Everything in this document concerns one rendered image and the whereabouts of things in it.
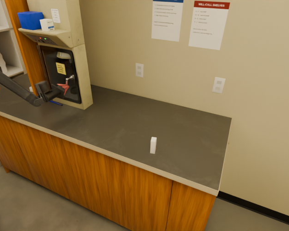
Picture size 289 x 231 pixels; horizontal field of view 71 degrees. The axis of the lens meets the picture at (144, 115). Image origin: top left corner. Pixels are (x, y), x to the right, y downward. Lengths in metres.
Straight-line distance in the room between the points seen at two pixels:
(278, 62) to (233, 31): 0.33
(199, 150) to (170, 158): 0.19
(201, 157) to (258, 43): 0.77
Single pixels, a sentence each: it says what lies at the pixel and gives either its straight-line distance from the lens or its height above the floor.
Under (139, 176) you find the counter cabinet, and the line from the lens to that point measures 1.27.
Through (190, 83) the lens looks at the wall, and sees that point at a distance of 1.59.
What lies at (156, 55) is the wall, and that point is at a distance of 1.61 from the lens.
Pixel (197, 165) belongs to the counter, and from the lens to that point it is 1.17.
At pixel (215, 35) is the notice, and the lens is 1.47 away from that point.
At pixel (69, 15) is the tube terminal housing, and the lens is 1.41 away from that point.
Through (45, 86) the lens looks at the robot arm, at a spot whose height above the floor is 1.22.
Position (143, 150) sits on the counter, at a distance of 1.20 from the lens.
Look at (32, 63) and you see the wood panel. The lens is 1.72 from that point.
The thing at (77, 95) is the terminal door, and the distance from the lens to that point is 1.56.
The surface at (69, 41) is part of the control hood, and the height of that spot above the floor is 1.45.
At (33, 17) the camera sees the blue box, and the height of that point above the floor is 1.58.
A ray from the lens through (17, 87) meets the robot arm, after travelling 1.37.
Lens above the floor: 1.76
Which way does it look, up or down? 33 degrees down
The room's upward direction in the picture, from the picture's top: 1 degrees clockwise
